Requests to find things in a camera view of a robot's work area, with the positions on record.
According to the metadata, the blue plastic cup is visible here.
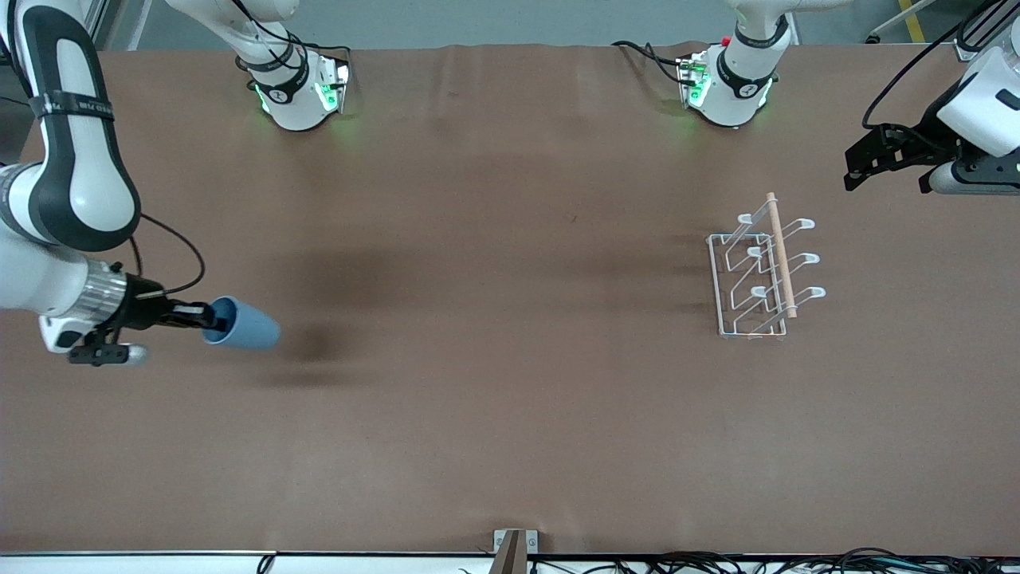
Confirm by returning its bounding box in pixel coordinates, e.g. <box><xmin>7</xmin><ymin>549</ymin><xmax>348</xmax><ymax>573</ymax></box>
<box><xmin>202</xmin><ymin>296</ymin><xmax>281</xmax><ymax>350</ymax></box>

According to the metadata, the white slanted rod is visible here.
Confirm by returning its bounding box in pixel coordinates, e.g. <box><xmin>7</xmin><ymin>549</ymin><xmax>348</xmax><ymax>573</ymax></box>
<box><xmin>867</xmin><ymin>0</ymin><xmax>935</xmax><ymax>43</ymax></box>

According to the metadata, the brown table cloth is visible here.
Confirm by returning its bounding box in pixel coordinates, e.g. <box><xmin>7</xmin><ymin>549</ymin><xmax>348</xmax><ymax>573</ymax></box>
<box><xmin>20</xmin><ymin>41</ymin><xmax>1020</xmax><ymax>556</ymax></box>

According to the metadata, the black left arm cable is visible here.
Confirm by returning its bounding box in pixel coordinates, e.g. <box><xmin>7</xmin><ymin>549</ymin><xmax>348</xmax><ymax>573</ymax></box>
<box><xmin>861</xmin><ymin>0</ymin><xmax>1001</xmax><ymax>130</ymax></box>

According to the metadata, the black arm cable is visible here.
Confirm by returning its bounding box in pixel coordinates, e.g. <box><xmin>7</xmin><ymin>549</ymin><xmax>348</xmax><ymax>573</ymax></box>
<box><xmin>861</xmin><ymin>0</ymin><xmax>1001</xmax><ymax>130</ymax></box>
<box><xmin>130</xmin><ymin>213</ymin><xmax>206</xmax><ymax>298</ymax></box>

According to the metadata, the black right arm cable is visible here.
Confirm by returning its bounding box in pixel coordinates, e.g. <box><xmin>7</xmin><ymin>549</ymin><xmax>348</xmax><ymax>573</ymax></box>
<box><xmin>130</xmin><ymin>213</ymin><xmax>206</xmax><ymax>298</ymax></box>

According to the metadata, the aluminium frame profile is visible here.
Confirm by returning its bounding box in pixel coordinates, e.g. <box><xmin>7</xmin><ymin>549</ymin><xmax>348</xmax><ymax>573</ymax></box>
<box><xmin>955</xmin><ymin>0</ymin><xmax>1006</xmax><ymax>63</ymax></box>
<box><xmin>80</xmin><ymin>0</ymin><xmax>111</xmax><ymax>52</ymax></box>

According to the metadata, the white wire cup holder rack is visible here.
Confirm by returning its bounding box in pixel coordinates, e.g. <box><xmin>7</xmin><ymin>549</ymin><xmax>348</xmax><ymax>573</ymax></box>
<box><xmin>706</xmin><ymin>192</ymin><xmax>827</xmax><ymax>341</ymax></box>

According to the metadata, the black left base cable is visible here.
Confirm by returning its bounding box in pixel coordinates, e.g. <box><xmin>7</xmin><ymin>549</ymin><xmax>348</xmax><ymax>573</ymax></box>
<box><xmin>611</xmin><ymin>40</ymin><xmax>689</xmax><ymax>85</ymax></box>

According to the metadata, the black base cable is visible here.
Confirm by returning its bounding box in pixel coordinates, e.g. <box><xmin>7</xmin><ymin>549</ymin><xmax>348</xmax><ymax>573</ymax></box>
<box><xmin>235</xmin><ymin>0</ymin><xmax>352</xmax><ymax>71</ymax></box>
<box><xmin>611</xmin><ymin>40</ymin><xmax>689</xmax><ymax>85</ymax></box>

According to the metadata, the black right base cable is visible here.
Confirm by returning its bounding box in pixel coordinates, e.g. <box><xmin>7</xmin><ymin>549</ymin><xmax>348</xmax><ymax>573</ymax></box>
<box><xmin>235</xmin><ymin>0</ymin><xmax>352</xmax><ymax>71</ymax></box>

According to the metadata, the metal mounting bracket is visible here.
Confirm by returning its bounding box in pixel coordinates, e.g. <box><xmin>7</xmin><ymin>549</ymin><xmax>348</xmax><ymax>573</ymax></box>
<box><xmin>492</xmin><ymin>529</ymin><xmax>539</xmax><ymax>555</ymax></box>

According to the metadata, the brown camera pole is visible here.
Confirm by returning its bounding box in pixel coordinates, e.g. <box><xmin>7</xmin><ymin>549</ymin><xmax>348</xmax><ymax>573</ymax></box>
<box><xmin>488</xmin><ymin>530</ymin><xmax>528</xmax><ymax>574</ymax></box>

